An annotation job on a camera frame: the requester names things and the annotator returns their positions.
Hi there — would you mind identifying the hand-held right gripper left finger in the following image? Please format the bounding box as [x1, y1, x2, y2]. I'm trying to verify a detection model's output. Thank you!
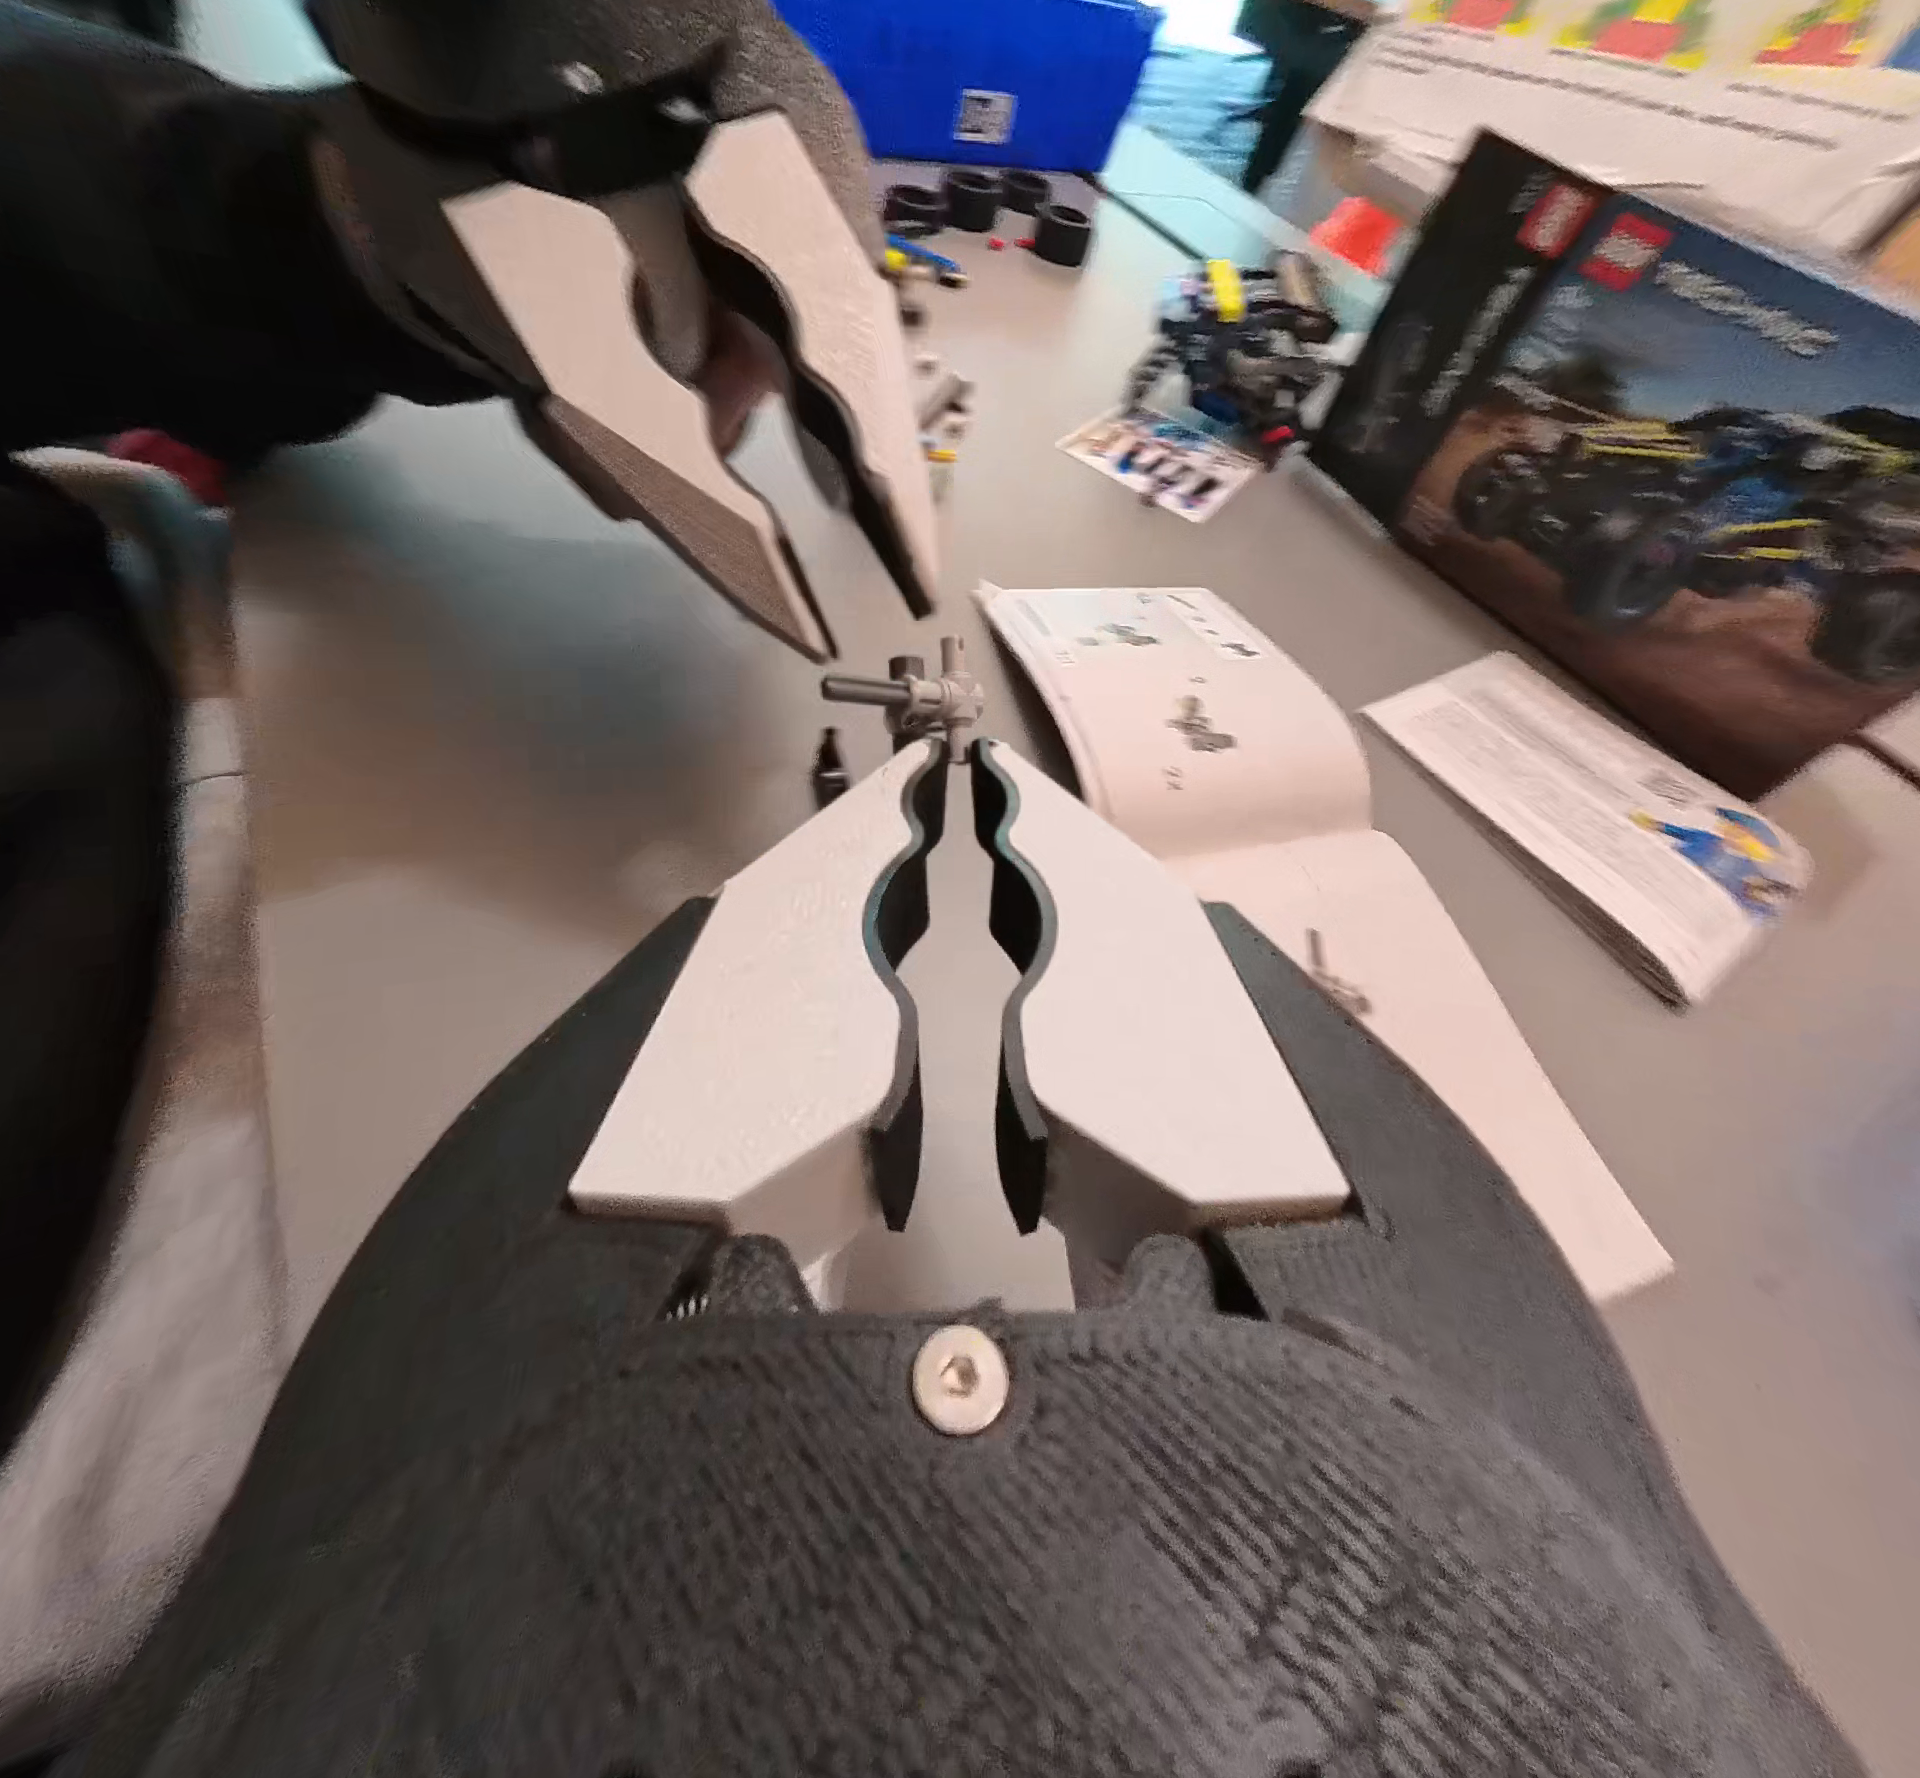
[567, 740, 954, 1313]

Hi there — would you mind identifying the blue plastic bin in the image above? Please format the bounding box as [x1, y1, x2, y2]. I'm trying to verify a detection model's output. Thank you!
[567, 0, 1166, 177]

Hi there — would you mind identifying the lego set box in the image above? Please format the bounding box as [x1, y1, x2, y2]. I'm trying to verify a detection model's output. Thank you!
[1305, 128, 1920, 807]

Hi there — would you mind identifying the person's left forearm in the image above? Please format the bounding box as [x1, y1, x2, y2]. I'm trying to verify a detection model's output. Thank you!
[0, 0, 530, 464]

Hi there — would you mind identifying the lego sticker sheet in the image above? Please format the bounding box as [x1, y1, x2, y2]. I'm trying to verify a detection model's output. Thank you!
[1056, 405, 1266, 526]

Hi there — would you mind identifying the person's dark clothing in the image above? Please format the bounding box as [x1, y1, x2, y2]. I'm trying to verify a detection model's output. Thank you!
[0, 458, 193, 1466]

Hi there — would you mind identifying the folded paper leaflet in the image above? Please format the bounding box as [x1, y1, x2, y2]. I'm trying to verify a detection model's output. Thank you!
[1356, 648, 1818, 1015]

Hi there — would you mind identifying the partly built lego vehicle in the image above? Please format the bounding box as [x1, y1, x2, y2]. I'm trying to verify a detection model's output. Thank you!
[1145, 254, 1348, 454]

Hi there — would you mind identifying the open lego instruction booklet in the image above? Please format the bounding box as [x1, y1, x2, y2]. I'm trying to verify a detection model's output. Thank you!
[972, 581, 1676, 1304]

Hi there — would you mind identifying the pile of loose lego pieces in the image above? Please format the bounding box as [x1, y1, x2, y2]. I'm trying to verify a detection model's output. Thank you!
[882, 231, 982, 464]

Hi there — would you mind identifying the grey lego axle connector assembly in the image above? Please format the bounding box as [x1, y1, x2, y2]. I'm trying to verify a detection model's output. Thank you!
[821, 635, 989, 765]

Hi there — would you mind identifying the printed brick instruction poster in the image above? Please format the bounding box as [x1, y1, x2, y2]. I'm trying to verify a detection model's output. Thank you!
[1303, 0, 1920, 261]

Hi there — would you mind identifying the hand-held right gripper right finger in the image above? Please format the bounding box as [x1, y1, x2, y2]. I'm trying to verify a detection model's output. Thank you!
[972, 740, 1353, 1313]

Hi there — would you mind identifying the orange paper note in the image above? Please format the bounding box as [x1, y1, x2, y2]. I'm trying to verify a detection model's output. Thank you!
[1317, 195, 1408, 282]

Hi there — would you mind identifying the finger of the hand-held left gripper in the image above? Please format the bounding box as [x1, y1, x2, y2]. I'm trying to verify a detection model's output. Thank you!
[682, 105, 949, 620]
[443, 177, 840, 666]

